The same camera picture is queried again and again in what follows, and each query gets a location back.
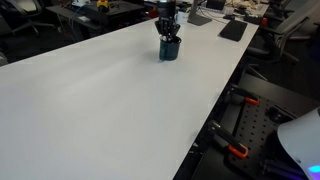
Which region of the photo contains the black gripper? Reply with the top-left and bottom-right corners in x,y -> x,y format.
154,0 -> 182,43

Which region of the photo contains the dark teal mug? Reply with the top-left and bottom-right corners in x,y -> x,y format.
158,34 -> 183,62

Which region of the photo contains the white coffee mug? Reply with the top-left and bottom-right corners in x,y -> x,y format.
175,11 -> 190,25

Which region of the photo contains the red object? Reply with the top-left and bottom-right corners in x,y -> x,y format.
148,8 -> 159,20

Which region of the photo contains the grey monitor stand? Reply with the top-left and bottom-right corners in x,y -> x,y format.
187,0 -> 213,27

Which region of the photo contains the black desk device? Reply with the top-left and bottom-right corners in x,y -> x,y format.
205,0 -> 226,11

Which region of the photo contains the black side desk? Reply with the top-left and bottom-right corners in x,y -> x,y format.
45,0 -> 146,38

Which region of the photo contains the small white cup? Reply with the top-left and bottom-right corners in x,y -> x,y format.
223,6 -> 235,16

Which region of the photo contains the black keyboard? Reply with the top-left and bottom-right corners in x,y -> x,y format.
218,19 -> 249,43

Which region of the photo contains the yellow toy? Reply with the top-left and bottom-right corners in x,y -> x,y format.
96,0 -> 111,13

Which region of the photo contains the beige crumpled cloth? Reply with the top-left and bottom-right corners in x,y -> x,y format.
226,0 -> 262,10

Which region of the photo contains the black box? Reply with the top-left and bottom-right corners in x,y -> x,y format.
243,13 -> 264,26

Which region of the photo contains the grey mesh office chair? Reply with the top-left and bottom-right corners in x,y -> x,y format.
246,0 -> 320,65

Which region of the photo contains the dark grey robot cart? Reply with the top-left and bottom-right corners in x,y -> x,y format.
191,73 -> 320,180

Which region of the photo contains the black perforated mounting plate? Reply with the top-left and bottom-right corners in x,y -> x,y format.
227,95 -> 301,180

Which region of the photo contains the black office chair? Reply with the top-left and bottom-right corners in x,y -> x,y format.
0,0 -> 56,37

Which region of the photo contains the black clamp with orange handle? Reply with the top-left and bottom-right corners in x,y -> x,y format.
208,120 -> 250,159
226,84 -> 260,107

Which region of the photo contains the black cable bundle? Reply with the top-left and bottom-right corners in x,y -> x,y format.
259,159 -> 301,180

